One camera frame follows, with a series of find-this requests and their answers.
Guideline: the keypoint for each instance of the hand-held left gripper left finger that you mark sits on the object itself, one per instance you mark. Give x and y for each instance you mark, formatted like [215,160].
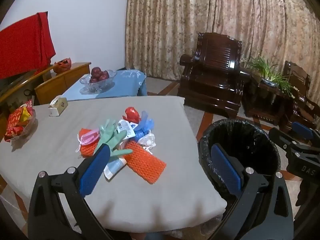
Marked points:
[93,170]

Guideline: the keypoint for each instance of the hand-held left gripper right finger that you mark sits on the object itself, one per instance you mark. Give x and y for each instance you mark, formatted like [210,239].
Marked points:
[225,170]

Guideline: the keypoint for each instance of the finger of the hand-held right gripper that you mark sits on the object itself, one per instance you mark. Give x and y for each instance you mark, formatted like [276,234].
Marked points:
[302,130]
[282,140]

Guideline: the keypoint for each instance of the orange foam fruit net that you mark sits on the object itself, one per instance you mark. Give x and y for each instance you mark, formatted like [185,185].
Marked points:
[86,151]
[147,165]

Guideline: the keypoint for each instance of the blue and white box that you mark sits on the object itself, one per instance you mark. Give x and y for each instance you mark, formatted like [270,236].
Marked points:
[115,167]

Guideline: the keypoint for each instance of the trash bin with black liner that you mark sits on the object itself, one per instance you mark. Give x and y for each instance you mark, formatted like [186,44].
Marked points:
[250,142]

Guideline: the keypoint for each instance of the pink face mask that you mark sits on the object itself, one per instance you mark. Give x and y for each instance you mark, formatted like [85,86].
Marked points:
[90,137]

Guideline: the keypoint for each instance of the green rubber glove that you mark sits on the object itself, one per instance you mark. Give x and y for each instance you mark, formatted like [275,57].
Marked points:
[112,140]

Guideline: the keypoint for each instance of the white tissue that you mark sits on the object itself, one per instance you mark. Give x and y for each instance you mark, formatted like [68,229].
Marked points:
[147,141]

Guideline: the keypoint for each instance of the blue plastic bag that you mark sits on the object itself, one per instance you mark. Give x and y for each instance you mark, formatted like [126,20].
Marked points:
[145,127]

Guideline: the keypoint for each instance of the small red plastic bag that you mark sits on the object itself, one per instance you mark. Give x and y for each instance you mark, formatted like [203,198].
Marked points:
[131,113]

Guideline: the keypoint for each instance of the dark wooden side table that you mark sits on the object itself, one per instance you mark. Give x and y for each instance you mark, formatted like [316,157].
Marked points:
[265,100]

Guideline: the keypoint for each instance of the dark wooden armchair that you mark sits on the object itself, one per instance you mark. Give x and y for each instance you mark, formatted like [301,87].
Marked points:
[300,80]
[212,87]

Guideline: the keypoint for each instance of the potted green plant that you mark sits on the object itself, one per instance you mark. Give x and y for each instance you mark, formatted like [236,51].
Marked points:
[267,72]

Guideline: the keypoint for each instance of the tissue box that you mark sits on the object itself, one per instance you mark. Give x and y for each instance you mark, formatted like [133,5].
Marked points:
[60,107]

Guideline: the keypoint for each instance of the glass snack dish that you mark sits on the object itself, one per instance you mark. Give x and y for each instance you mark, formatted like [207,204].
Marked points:
[30,127]

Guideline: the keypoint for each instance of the glass fruit bowl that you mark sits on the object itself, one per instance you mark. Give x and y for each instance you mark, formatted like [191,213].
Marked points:
[92,87]

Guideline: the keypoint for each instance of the yellow snack packet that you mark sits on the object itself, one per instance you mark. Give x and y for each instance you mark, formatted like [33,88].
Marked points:
[25,113]

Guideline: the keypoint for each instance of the small red snack packet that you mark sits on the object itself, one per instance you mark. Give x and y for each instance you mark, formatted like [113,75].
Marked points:
[11,133]

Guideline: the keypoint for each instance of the red apple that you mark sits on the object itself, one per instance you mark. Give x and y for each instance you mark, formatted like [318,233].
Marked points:
[93,79]
[95,71]
[105,75]

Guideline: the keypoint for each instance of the blue tablecloth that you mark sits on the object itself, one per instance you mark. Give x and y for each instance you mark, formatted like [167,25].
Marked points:
[125,85]

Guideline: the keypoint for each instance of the red printed snack packet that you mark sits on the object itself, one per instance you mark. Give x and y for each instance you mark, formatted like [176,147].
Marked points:
[29,104]

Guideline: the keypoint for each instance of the red dotted snack packet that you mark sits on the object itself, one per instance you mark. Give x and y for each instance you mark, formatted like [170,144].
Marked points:
[15,117]

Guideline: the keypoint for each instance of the wooden cabinet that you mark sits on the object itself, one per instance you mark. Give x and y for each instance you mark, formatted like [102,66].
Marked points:
[62,80]

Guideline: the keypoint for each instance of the red cloth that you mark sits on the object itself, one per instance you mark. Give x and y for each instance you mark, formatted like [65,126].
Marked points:
[22,47]

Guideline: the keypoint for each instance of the beige patterned curtain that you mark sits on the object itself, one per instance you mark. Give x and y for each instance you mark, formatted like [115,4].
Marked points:
[200,5]

